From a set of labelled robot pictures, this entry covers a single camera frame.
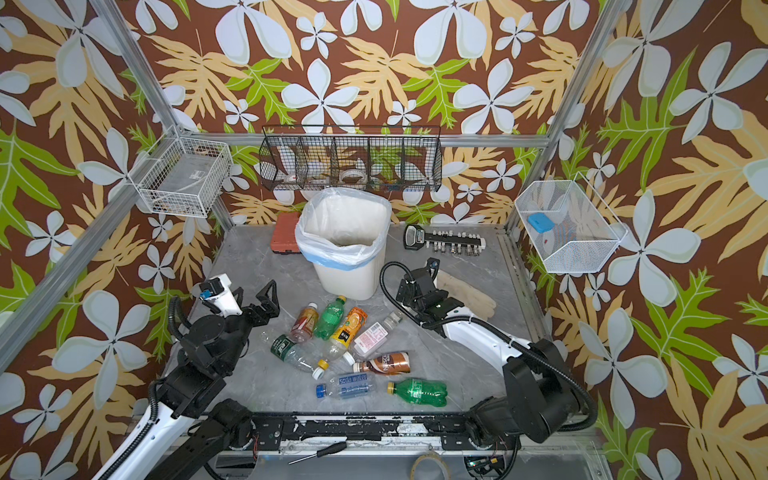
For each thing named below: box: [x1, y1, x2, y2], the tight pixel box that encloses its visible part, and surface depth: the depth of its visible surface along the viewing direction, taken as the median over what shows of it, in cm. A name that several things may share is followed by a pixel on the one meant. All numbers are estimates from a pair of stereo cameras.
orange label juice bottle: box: [327, 307, 368, 359], surface depth 89 cm
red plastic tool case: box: [270, 212, 300, 255], surface depth 121 cm
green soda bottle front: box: [386, 378, 448, 407], surface depth 78 cm
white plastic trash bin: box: [312, 246, 386, 301], surface depth 98 cm
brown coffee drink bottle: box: [353, 352, 411, 375], surface depth 82 cm
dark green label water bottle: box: [261, 331, 329, 380], surface depth 84 cm
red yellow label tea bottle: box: [290, 302, 319, 343], surface depth 89 cm
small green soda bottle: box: [314, 295, 347, 341], surface depth 91 cm
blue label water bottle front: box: [315, 372, 377, 400], surface depth 80 cm
